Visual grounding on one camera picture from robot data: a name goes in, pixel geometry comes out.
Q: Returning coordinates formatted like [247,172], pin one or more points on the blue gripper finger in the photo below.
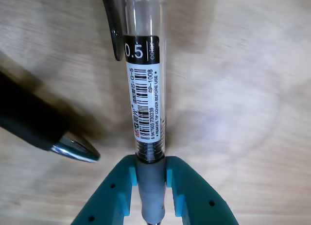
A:
[199,200]
[109,200]

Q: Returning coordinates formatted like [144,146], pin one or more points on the grey grip clear pen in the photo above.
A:
[145,93]

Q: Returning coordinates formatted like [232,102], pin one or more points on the black grip retractable pen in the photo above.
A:
[29,113]

